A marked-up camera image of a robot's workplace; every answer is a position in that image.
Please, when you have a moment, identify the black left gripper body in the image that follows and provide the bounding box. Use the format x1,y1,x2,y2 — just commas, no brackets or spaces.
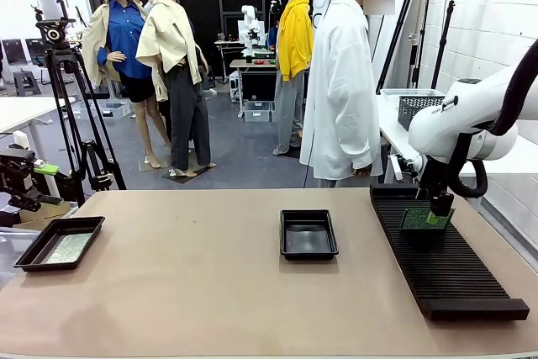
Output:
0,148,43,214

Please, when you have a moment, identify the clear plastic bin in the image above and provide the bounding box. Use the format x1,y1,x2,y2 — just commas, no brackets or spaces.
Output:
379,88,446,99

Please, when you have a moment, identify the green printed circuit board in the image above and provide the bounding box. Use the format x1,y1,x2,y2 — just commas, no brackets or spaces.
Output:
398,206,456,232
44,232,95,265

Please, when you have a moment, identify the grey plastic basket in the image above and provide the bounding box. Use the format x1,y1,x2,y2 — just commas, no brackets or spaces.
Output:
397,95,446,132

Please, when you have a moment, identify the black bag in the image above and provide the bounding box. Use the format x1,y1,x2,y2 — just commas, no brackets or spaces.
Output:
41,167,81,204

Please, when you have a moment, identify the black corrugated cable hose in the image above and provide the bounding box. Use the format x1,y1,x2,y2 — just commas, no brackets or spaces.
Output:
445,38,538,200

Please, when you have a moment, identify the mannequin blue shirt black hat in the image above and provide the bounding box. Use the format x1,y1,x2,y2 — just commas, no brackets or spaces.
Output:
81,0,167,170

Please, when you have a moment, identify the person's right forearm white sleeve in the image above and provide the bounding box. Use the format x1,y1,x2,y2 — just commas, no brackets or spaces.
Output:
348,110,384,172

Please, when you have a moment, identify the clear plastic crate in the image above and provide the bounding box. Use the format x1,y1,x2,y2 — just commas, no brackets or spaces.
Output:
0,226,26,288

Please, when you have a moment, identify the mannequin cream jacket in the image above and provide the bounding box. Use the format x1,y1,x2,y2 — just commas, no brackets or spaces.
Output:
134,0,219,178

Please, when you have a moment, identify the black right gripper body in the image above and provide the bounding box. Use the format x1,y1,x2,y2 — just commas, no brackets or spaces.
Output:
417,156,455,204

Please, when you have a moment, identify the mannequin yellow hoodie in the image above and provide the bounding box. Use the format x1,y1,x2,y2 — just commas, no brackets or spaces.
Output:
272,0,314,157

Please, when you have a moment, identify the clear storage box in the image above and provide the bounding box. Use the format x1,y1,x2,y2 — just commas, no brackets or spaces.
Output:
100,102,132,120
243,100,273,124

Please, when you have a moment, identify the black monitor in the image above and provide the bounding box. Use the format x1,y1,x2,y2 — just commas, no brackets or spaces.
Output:
24,38,46,60
2,38,26,67

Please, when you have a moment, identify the black step stool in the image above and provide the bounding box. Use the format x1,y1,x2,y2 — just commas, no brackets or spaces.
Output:
12,69,42,97

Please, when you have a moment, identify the background workbench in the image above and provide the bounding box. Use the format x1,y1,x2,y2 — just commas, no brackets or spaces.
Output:
229,58,279,119

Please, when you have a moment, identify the person in white shirt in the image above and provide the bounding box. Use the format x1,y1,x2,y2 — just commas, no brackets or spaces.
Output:
300,0,404,189

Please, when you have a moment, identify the white side table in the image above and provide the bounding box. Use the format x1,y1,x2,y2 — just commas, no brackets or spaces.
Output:
376,93,538,209

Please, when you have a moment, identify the black slotted board rack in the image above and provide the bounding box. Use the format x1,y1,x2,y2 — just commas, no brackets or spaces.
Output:
368,183,531,322

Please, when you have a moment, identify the black camera tripod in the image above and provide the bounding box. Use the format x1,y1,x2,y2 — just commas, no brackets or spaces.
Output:
30,0,128,208

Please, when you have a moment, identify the small white background robot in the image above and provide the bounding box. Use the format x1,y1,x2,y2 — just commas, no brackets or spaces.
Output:
237,4,266,57

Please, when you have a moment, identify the black ESD tray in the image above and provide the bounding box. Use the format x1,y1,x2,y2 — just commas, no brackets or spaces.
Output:
13,215,107,273
279,209,340,261

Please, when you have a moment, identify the cardboard box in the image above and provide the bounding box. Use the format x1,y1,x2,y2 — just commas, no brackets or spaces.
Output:
18,202,72,225

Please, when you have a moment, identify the black light stand tripod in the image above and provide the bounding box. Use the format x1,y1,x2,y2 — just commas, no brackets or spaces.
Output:
375,0,436,93

